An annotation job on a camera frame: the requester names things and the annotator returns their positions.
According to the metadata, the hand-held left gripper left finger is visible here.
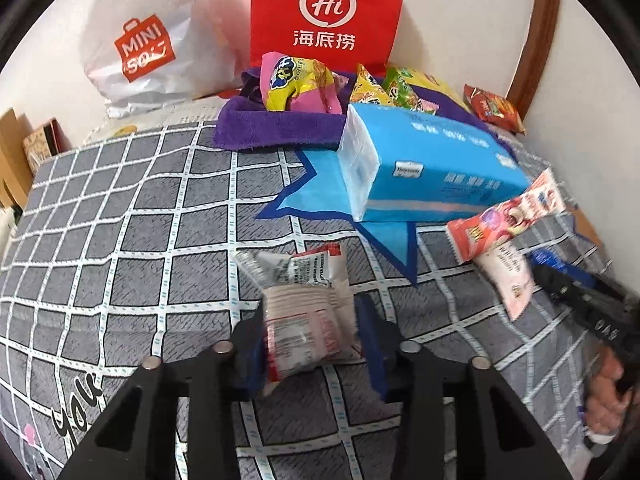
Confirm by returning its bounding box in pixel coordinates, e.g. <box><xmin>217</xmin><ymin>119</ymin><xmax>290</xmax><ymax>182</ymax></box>
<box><xmin>57</xmin><ymin>317</ymin><xmax>266</xmax><ymax>480</ymax></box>

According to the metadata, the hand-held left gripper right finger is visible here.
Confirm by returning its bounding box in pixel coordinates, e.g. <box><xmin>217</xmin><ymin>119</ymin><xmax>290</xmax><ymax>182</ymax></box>
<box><xmin>354</xmin><ymin>294</ymin><xmax>573</xmax><ymax>480</ymax></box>

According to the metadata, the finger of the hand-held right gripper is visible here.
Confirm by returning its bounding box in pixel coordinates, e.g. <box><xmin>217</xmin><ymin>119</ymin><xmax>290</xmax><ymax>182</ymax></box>
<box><xmin>531</xmin><ymin>262</ymin><xmax>608</xmax><ymax>333</ymax></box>
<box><xmin>529</xmin><ymin>249</ymin><xmax>626</xmax><ymax>301</ymax></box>

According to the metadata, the small pink snack packet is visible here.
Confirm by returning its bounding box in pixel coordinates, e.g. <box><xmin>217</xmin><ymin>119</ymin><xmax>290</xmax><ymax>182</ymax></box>
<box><xmin>472</xmin><ymin>242</ymin><xmax>536</xmax><ymax>322</ymax></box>

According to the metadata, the red white snack packet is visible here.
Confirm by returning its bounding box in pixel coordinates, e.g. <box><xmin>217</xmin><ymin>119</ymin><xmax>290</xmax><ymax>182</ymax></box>
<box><xmin>446</xmin><ymin>167</ymin><xmax>568</xmax><ymax>265</ymax></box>

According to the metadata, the pink-white snack packet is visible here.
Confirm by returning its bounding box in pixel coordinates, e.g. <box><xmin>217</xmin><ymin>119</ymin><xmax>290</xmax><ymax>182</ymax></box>
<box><xmin>235</xmin><ymin>242</ymin><xmax>363</xmax><ymax>383</ymax></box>

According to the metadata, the person's right hand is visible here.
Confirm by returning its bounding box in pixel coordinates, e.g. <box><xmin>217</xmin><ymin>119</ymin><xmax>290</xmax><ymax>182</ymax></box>
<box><xmin>582</xmin><ymin>347</ymin><xmax>632</xmax><ymax>437</ymax></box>

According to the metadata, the blue tissue pack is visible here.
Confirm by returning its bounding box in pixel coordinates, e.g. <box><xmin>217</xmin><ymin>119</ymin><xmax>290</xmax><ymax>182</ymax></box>
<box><xmin>336</xmin><ymin>102</ymin><xmax>533</xmax><ymax>223</ymax></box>

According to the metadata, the red orange snack packet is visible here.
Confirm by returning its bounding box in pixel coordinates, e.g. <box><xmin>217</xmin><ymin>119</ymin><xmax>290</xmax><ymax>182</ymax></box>
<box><xmin>462</xmin><ymin>84</ymin><xmax>527</xmax><ymax>135</ymax></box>

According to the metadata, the yellow green snack bag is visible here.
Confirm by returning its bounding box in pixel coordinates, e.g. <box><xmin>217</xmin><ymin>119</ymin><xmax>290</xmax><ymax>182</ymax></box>
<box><xmin>382</xmin><ymin>64</ymin><xmax>473</xmax><ymax>115</ymax></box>

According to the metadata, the purple towel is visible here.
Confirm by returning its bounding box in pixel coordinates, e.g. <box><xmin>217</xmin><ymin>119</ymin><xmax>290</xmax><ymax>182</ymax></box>
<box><xmin>214</xmin><ymin>67</ymin><xmax>481</xmax><ymax>153</ymax></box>

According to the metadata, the yellow orange snack packet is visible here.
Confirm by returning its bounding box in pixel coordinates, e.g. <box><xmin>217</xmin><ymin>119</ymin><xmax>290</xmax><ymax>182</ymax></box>
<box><xmin>350</xmin><ymin>63</ymin><xmax>392</xmax><ymax>106</ymax></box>

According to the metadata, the pink yellow snack bag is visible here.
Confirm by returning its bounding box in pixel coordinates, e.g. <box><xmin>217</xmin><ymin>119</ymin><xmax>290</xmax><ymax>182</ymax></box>
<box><xmin>257</xmin><ymin>51</ymin><xmax>351</xmax><ymax>113</ymax></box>

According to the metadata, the small printed box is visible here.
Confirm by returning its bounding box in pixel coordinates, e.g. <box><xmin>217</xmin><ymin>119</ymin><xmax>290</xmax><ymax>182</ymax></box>
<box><xmin>22</xmin><ymin>117</ymin><xmax>65</xmax><ymax>173</ymax></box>

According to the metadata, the white plastic shopping bag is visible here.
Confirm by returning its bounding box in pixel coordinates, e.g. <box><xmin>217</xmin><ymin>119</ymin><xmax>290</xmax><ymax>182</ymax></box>
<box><xmin>80</xmin><ymin>0</ymin><xmax>251</xmax><ymax>120</ymax></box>

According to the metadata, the red Haidilao paper bag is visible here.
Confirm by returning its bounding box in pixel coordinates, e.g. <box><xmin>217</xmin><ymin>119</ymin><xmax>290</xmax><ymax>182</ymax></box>
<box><xmin>249</xmin><ymin>0</ymin><xmax>411</xmax><ymax>73</ymax></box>

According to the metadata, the brown wooden door frame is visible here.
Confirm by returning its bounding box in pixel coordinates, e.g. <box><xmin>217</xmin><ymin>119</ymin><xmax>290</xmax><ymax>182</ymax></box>
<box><xmin>505</xmin><ymin>0</ymin><xmax>563</xmax><ymax>111</ymax></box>

